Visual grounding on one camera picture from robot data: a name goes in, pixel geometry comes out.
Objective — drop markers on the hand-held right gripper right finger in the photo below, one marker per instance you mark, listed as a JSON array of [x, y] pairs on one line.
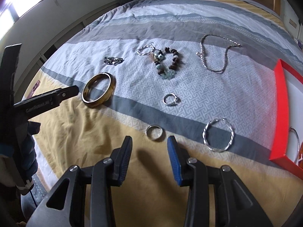
[[175, 163]]

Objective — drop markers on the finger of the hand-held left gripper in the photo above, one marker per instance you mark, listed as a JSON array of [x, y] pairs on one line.
[[67, 92]]

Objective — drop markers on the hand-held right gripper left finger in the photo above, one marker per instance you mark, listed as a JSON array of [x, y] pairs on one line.
[[126, 160]]

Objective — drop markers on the gold bangle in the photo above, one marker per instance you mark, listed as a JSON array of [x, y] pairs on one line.
[[113, 85]]

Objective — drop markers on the twisted silver hoop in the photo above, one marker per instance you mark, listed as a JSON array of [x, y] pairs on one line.
[[139, 52]]

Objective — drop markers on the red box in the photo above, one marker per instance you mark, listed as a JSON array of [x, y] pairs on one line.
[[277, 123]]

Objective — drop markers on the pink phone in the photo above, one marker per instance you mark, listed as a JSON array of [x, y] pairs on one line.
[[35, 87]]

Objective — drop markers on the white low cabinet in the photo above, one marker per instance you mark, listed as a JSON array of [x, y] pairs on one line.
[[59, 35]]

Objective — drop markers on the twisted silver bangle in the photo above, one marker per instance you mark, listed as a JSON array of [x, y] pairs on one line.
[[232, 134]]

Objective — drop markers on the striped bed blanket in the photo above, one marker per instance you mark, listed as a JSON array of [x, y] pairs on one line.
[[132, 82]]

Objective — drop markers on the window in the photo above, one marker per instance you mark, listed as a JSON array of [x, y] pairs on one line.
[[23, 2]]

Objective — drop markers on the thin silver bangle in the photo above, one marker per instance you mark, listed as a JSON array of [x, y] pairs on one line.
[[299, 146]]

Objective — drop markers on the orange bangle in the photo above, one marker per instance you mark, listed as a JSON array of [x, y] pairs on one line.
[[301, 157]]

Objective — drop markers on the purple tissue box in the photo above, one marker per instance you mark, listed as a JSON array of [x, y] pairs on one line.
[[300, 43]]

